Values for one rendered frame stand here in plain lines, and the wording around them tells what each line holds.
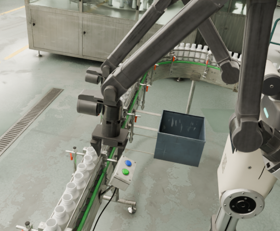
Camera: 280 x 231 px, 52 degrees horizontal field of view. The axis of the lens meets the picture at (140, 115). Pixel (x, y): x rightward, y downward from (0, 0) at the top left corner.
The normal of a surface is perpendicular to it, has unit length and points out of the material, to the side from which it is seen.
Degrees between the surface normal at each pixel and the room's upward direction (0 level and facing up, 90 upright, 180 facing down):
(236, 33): 90
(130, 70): 79
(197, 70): 90
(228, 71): 92
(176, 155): 90
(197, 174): 0
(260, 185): 101
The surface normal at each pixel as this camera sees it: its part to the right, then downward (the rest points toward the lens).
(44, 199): 0.11, -0.85
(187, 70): -0.02, 0.50
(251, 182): -0.19, 0.65
